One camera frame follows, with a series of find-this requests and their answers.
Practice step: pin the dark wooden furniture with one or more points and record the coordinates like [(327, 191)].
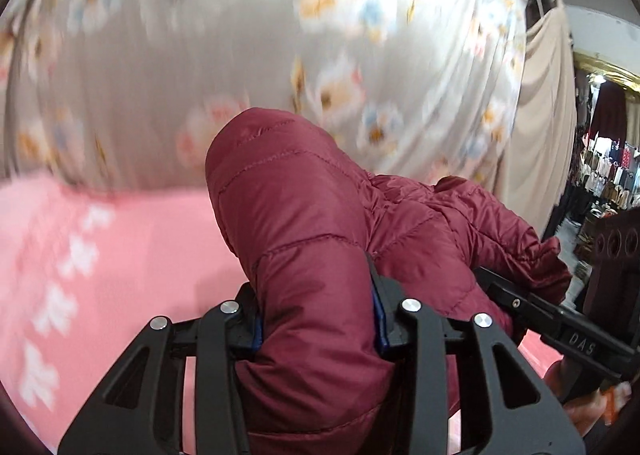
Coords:
[(617, 255)]

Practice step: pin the maroon puffer jacket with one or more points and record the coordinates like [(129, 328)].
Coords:
[(300, 215)]

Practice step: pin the gold ornate trim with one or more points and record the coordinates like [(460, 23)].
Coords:
[(607, 69)]

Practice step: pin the dark red curtain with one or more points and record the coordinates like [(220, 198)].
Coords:
[(617, 110)]

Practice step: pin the pink blanket with white print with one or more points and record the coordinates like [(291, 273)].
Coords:
[(140, 255)]

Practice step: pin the rack of hanging clothes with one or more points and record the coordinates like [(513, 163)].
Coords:
[(607, 170)]

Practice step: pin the beige curtain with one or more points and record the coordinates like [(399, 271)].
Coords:
[(542, 110)]

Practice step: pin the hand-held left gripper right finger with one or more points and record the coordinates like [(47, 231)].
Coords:
[(379, 330)]

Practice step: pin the grey floral bed sheet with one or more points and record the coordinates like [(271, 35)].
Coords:
[(175, 60)]

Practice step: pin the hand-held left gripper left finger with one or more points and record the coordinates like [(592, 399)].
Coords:
[(255, 335)]

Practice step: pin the person's right hand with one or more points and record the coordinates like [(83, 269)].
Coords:
[(595, 412)]

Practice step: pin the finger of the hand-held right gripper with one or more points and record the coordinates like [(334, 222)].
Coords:
[(510, 302)]

